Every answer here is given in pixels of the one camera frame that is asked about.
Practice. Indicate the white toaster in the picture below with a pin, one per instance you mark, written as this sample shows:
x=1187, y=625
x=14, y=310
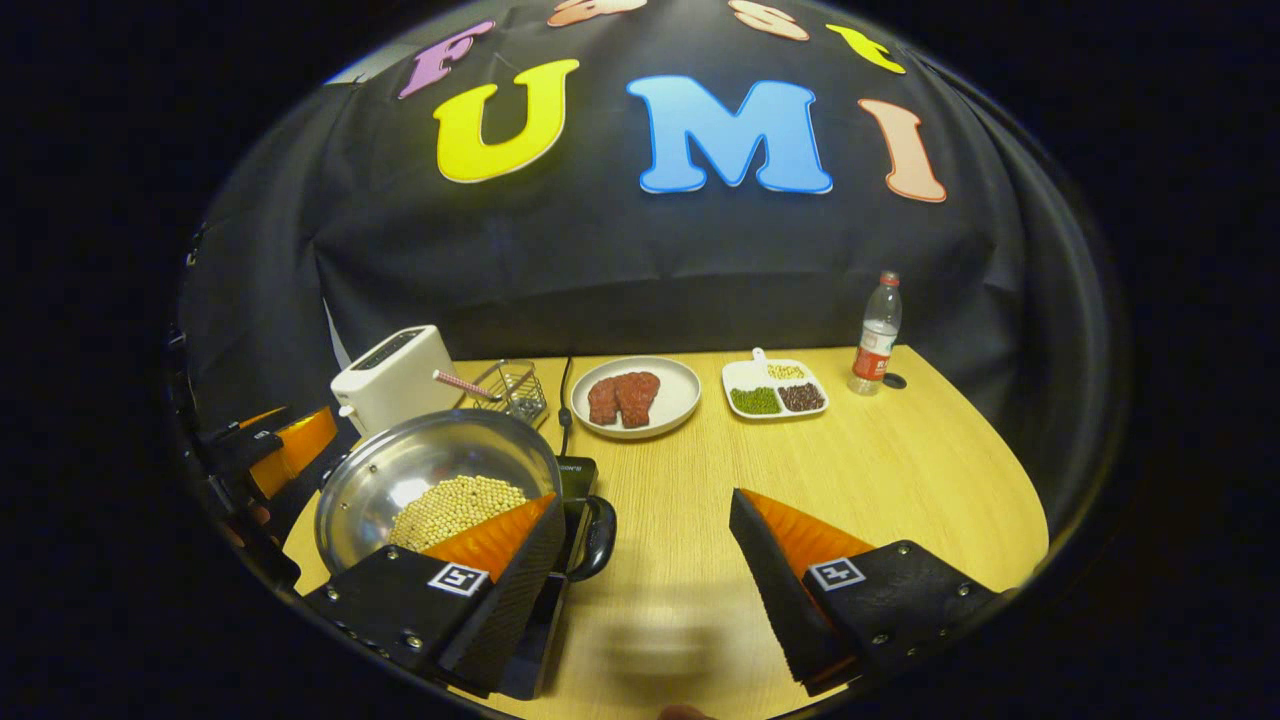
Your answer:
x=395, y=385

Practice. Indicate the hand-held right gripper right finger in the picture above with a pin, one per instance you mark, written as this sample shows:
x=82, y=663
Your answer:
x=775, y=595

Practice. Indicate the white divided dish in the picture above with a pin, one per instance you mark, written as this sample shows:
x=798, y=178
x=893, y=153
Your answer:
x=745, y=375

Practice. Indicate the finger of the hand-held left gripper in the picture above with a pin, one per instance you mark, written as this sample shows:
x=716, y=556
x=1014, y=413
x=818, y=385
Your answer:
x=240, y=432
x=305, y=440

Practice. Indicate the pink striped straw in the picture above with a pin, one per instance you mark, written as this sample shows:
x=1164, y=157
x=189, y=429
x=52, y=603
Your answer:
x=460, y=383

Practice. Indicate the pile of yellow soybeans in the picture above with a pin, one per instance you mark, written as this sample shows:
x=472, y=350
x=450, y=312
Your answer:
x=455, y=505

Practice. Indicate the pile of dark red beans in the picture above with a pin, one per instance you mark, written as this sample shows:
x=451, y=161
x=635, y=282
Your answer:
x=802, y=397

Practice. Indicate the red raw meat slice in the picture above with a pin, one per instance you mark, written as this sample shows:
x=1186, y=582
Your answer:
x=638, y=395
x=602, y=402

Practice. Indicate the round white plate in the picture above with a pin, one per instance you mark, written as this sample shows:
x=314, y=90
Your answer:
x=680, y=395

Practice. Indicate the pile of green mung beans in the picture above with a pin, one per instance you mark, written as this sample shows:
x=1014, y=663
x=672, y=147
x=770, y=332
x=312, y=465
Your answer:
x=755, y=401

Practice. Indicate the clear plastic water bottle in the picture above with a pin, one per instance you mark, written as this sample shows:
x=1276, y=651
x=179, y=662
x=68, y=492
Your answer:
x=877, y=340

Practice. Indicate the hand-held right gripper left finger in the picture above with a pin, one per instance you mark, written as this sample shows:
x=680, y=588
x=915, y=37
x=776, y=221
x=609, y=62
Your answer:
x=520, y=600

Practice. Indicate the stainless steel pot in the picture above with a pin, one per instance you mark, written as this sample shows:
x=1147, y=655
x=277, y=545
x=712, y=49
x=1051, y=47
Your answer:
x=400, y=470

